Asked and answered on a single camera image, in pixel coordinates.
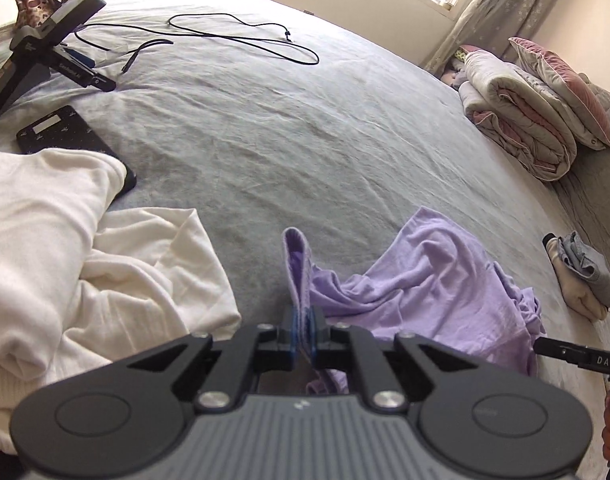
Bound pink grey pillow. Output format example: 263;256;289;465
508;36;610;151

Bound unused black gripper device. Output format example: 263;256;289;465
0;0;117;126

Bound short black cable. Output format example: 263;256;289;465
74;30;175;73

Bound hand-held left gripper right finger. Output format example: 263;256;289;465
305;307;480;413

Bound long black cable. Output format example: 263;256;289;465
167;13;320;67

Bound grey bed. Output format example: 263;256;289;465
0;0;610;480

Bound grey quilted headboard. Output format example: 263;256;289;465
550;72;610;321

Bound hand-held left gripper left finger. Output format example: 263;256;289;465
128;307;303;415

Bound white cloth pile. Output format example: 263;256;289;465
0;147;243;456

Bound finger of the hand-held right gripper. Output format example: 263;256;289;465
533;336;586;368

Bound purple pants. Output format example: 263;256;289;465
282;206;546;396

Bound black flat device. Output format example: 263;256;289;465
16;105;137;193

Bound folded grey sweater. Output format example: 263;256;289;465
557;231;610;309

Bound folded grey pink quilt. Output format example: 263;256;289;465
457;50;578;182

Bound folded beige garment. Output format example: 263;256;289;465
545;237;610;322

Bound small pastel cloth pile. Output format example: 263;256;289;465
440;45;470;91

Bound patterned grey curtain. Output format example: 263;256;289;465
422;0;583;68

